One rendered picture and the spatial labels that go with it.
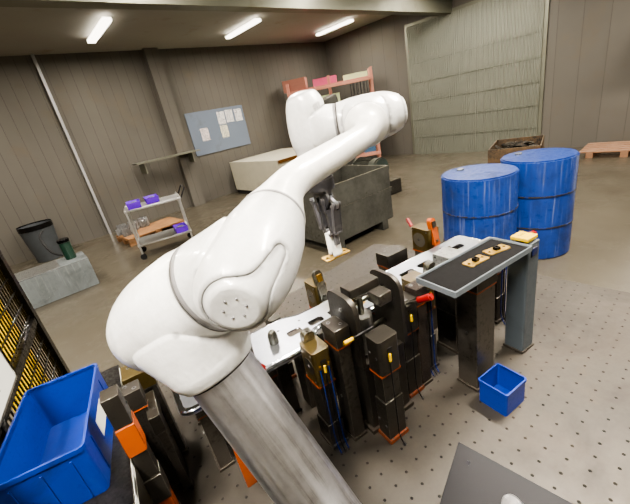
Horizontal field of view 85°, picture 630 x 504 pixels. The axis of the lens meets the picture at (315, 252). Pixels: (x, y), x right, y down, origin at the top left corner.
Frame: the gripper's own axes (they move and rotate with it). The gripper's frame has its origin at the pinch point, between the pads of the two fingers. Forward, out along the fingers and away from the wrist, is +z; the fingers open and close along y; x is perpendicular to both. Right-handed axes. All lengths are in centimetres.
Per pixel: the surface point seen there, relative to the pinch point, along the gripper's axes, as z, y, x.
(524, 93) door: 56, 373, -742
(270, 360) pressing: 28.9, 3.7, 28.2
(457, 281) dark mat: 15.2, -24.4, -22.6
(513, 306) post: 44, -21, -56
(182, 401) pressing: 28, 6, 55
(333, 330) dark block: 17.5, -12.7, 13.0
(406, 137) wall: 126, 667, -684
